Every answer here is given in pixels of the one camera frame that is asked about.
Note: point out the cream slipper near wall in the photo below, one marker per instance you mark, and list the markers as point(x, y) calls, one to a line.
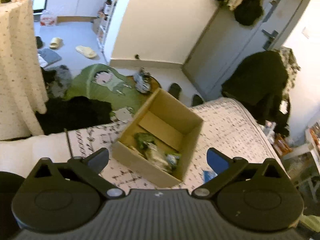
point(86, 52)

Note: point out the grey fluffy cloth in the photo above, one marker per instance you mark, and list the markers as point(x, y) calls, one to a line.
point(58, 79)

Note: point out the grey door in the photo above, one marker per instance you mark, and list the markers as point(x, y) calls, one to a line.
point(225, 43)

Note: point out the brown cardboard box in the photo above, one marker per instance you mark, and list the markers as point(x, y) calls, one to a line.
point(175, 127)

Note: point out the blue snack packet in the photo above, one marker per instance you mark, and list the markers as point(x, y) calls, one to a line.
point(208, 175)

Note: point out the green snack bag in box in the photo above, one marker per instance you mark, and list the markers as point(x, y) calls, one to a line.
point(145, 141)

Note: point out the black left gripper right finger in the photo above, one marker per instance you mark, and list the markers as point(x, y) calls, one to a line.
point(227, 170)

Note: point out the orange wooden crate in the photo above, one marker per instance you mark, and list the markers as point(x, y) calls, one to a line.
point(280, 146)

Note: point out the green cartoon floor rug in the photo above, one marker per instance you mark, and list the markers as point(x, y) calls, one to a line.
point(104, 83)

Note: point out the white storage shelf rack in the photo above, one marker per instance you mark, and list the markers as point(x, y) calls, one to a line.
point(105, 17)

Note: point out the black coat on chair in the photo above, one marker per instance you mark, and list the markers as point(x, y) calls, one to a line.
point(258, 83)

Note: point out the black slipper right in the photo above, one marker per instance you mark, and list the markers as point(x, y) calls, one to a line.
point(197, 100)

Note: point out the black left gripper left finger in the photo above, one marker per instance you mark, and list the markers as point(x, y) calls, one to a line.
point(88, 170)

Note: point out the black clothes pile on floor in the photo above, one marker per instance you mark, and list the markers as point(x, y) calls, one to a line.
point(77, 113)

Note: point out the black slipper left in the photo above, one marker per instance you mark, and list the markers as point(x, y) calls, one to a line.
point(175, 90)

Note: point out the black slipper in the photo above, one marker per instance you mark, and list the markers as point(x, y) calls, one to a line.
point(197, 100)
point(175, 90)

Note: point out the grey sneakers pair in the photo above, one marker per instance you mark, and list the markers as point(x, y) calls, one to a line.
point(143, 81)

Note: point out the cream slipper far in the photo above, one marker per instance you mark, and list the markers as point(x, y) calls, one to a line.
point(55, 43)

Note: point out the patterned white bed cover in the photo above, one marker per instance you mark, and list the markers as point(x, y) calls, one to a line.
point(228, 127)

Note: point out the grey folded cloth on floor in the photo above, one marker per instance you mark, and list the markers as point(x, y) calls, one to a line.
point(47, 57)

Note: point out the red white plastic bag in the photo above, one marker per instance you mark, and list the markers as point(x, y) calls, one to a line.
point(48, 18)

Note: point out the clear plastic snack bag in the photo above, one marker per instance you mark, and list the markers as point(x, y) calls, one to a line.
point(165, 161)

